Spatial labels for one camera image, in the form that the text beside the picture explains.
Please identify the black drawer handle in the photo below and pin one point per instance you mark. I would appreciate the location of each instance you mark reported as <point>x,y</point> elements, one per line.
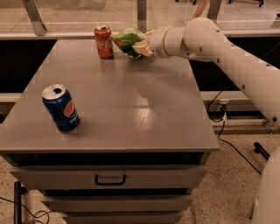
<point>110,181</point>

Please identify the green rice chip bag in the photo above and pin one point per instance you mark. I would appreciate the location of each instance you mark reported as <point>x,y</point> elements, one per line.
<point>126,39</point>

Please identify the blue pepsi can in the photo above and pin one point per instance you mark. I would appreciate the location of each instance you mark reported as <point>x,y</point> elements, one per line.
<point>60,105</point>

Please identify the grey drawer cabinet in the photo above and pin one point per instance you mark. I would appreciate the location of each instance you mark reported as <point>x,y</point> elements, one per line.
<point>143,118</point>

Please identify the metal window railing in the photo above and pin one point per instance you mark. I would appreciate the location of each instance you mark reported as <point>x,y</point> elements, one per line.
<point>80,17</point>

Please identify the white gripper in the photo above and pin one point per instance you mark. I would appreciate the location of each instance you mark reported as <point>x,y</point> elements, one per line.
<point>157,41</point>

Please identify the red coke can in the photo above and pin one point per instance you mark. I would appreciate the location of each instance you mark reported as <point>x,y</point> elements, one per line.
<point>102,34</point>

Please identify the black stand leg left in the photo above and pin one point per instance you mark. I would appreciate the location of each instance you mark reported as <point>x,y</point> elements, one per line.
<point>17,205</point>

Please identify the black stand leg right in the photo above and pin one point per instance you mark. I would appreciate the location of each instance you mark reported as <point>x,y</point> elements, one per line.
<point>259,149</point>

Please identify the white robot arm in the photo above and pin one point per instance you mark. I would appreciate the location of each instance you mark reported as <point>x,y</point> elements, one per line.
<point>202,40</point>

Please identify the black stand leg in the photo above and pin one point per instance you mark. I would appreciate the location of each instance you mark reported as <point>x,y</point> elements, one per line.
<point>259,149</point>
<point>17,205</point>

